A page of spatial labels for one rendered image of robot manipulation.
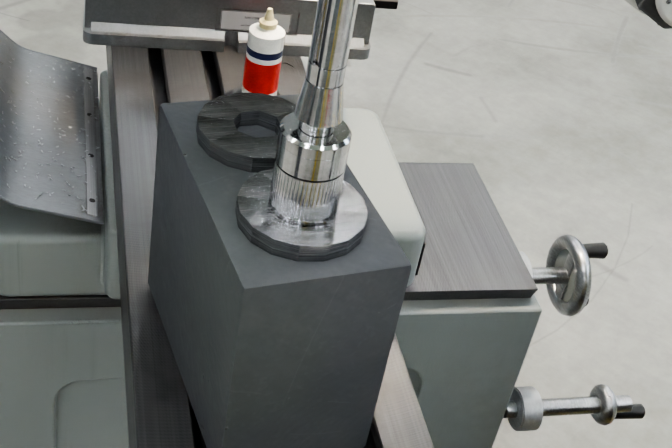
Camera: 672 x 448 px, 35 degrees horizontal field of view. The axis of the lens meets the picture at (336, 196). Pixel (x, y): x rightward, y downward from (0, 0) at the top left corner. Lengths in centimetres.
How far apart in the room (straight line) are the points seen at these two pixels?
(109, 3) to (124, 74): 9
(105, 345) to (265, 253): 59
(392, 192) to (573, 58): 231
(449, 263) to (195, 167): 64
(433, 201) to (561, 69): 205
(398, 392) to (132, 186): 35
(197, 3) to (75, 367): 45
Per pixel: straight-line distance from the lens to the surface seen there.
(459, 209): 144
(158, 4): 127
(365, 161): 133
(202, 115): 79
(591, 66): 353
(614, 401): 154
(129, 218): 101
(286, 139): 67
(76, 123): 126
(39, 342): 125
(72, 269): 119
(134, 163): 108
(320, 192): 68
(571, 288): 154
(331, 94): 65
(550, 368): 231
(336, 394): 77
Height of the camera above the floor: 153
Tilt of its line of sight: 36 degrees down
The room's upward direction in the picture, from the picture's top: 11 degrees clockwise
